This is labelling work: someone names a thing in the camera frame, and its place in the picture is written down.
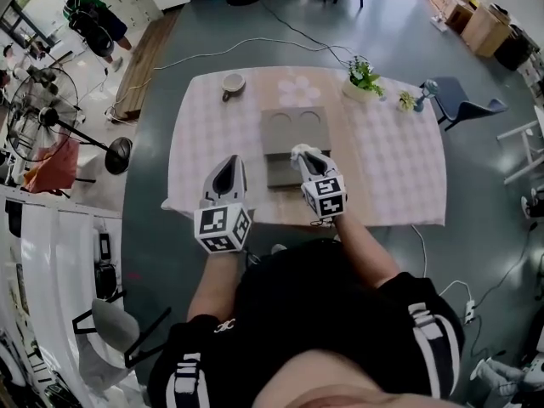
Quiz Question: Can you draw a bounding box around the brown cardboard box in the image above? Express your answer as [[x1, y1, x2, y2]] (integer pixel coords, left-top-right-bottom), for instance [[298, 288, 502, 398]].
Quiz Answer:
[[461, 4, 513, 59]]

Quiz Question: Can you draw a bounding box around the white desk frame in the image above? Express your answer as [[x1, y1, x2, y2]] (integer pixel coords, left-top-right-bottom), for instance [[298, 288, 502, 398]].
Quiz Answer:
[[496, 104, 544, 185]]

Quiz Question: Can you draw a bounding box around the red bag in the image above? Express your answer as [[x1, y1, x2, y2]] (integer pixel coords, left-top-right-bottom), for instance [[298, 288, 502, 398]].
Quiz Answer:
[[23, 136, 81, 195]]

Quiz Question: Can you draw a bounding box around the thin black cable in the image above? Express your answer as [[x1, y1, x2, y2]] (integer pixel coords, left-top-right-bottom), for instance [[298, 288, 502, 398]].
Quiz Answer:
[[258, 0, 354, 65]]

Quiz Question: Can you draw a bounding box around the table with checkered cloth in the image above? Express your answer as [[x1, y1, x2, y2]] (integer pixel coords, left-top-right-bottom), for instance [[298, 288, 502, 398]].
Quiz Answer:
[[160, 65, 447, 229]]

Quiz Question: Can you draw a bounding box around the wooden floor platform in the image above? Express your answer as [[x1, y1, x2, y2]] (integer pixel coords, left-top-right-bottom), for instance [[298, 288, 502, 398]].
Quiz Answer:
[[114, 8, 182, 122]]

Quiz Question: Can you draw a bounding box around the green plant in white pot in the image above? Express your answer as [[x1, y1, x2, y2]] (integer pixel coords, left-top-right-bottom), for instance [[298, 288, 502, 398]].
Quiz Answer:
[[342, 56, 386, 104]]

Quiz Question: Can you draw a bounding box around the white power strip cable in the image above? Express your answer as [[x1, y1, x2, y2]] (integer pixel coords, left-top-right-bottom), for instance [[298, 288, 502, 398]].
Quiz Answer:
[[410, 223, 473, 305]]

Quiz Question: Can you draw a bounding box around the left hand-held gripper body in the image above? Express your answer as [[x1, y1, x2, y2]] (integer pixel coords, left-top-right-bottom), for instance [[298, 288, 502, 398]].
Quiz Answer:
[[194, 192, 253, 255]]

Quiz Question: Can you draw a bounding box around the black floor cable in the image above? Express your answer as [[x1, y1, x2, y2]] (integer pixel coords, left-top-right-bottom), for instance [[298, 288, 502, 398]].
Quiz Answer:
[[471, 223, 539, 356]]

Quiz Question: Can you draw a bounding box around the white cloth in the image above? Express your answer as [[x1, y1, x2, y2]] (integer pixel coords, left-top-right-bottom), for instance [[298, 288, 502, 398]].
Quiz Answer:
[[290, 143, 315, 162]]

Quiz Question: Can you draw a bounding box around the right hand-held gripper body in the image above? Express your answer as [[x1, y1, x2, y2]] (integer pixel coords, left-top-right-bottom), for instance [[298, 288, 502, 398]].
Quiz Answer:
[[300, 168, 348, 220]]

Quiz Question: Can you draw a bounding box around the white cylindrical device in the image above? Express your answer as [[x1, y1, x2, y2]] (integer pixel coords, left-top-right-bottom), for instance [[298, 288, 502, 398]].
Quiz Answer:
[[469, 353, 544, 399]]

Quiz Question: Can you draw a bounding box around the person's face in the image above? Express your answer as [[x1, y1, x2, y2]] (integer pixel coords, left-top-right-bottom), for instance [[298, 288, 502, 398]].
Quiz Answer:
[[250, 348, 473, 408]]

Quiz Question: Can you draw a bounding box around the black standing fan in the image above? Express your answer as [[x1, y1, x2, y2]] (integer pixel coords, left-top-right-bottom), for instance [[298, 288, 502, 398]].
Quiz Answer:
[[6, 66, 133, 176]]

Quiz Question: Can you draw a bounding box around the person's black shirt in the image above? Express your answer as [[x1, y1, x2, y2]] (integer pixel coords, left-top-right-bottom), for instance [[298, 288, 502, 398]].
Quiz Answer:
[[146, 238, 467, 408]]

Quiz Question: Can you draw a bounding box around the person's right forearm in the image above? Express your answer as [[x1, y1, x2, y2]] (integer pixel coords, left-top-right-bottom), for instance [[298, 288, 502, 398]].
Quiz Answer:
[[333, 214, 401, 289]]

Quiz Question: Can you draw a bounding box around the black rubbish bag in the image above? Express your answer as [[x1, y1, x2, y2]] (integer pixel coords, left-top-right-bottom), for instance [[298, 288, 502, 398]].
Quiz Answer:
[[495, 31, 536, 71]]

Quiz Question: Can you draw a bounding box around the teal lantern lamp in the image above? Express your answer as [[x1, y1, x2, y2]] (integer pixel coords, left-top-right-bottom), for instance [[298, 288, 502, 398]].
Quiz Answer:
[[414, 78, 439, 113]]

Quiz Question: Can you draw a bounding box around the blue chair with black legs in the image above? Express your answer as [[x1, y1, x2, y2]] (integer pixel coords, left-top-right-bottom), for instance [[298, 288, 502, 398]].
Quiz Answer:
[[419, 76, 509, 132]]

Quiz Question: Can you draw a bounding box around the grey chair with black legs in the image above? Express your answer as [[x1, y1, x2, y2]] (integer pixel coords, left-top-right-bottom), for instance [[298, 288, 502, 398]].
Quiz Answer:
[[71, 289, 172, 369]]

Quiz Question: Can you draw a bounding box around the grey drawer box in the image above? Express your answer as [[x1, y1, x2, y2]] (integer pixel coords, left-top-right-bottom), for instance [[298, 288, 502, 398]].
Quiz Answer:
[[259, 106, 333, 190]]

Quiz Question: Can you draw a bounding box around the person's left forearm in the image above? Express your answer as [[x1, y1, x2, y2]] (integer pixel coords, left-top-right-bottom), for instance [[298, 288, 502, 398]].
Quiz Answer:
[[186, 251, 247, 323]]

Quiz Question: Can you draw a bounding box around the brown and white mug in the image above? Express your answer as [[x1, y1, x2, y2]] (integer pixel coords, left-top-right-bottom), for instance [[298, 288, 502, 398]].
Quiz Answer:
[[220, 73, 247, 102]]

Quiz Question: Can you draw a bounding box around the white shelving unit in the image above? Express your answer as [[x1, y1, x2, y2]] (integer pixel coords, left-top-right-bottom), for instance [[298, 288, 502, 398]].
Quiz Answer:
[[0, 184, 141, 408]]

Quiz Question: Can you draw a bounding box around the pink flower-shaped coaster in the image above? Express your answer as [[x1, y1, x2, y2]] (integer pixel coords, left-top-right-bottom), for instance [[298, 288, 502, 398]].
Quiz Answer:
[[278, 76, 320, 106]]

